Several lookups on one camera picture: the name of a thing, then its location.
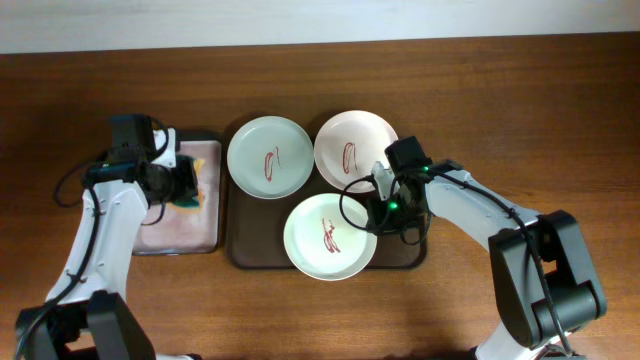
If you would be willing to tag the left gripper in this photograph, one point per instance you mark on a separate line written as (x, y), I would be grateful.
(189, 188)

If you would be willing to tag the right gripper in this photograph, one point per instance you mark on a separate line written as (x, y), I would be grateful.
(380, 225)

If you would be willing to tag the green yellow sponge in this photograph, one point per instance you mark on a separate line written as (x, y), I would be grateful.
(184, 189)

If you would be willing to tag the pink plate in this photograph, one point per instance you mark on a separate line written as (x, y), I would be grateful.
(349, 144)

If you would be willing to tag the white front plate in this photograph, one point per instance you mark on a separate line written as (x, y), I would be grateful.
(324, 239)

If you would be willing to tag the light green plate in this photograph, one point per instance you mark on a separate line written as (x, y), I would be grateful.
(270, 157)

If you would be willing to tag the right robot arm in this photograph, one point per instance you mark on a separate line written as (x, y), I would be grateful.
(545, 283)

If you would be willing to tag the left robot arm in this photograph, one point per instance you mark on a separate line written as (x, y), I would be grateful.
(85, 314)

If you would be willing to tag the small black soapy tray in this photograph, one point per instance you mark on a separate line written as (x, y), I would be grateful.
(188, 227)

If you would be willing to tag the large brown serving tray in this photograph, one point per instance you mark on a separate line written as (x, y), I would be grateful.
(254, 232)

